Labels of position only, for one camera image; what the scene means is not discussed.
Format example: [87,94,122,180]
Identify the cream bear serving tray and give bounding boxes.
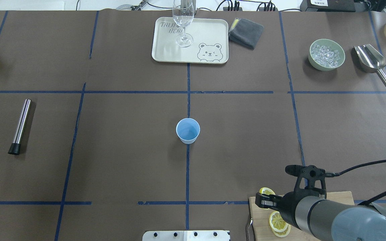
[151,17,229,64]

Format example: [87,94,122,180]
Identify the grey folded cloth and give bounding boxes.
[228,18,264,50]

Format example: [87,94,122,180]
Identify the green bowl of ice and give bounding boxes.
[308,39,345,71]

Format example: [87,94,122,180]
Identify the black device box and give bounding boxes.
[299,0,356,12]

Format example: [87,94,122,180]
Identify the steel muddler black tip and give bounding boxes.
[8,99,31,155]

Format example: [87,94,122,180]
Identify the lemon slice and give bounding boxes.
[259,187,275,195]

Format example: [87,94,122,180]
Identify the black power strip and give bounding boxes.
[217,0,278,12]

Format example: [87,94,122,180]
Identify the steel ice scoop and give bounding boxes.
[354,44,386,87]

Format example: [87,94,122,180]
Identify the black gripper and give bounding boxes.
[255,165,327,229]

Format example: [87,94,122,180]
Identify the light blue paper cup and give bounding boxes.
[176,118,200,145]

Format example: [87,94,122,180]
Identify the lemon slices on board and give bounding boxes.
[268,211,291,238]

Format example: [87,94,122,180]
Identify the clear wine glass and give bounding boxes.
[173,0,195,48]

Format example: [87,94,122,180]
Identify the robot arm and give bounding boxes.
[255,165,386,241]

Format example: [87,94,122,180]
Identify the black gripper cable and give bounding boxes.
[326,159,386,205]

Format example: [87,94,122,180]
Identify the bamboo cutting board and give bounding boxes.
[248,191,354,241]

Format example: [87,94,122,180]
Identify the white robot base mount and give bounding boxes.
[142,230,231,241]

